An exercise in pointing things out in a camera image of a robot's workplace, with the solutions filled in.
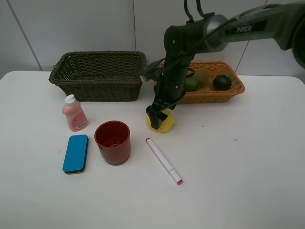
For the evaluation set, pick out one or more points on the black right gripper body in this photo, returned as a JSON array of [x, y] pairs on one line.
[[170, 74]]

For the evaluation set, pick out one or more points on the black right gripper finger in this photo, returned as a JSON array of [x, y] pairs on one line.
[[156, 115], [171, 106]]

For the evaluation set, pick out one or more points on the yellow lemon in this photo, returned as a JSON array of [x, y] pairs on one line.
[[166, 125]]

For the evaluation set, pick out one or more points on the green lime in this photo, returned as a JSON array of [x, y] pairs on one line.
[[191, 84]]

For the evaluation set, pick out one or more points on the brown kiwi fruit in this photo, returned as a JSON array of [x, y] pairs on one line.
[[203, 77]]

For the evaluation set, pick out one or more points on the dark mangosteen fruit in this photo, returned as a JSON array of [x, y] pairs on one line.
[[222, 82]]

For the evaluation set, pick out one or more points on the white pink marker pen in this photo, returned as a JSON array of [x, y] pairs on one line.
[[164, 161]]

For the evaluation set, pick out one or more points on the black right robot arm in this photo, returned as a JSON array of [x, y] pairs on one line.
[[283, 22]]

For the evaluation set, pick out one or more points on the red plastic cup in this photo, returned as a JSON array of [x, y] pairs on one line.
[[113, 140]]

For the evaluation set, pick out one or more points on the dark brown wicker basket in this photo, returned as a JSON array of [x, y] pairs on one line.
[[104, 76]]

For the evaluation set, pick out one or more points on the pink bottle white cap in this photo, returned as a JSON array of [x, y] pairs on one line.
[[76, 118]]

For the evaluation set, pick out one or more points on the blue whiteboard eraser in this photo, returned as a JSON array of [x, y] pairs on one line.
[[76, 154]]

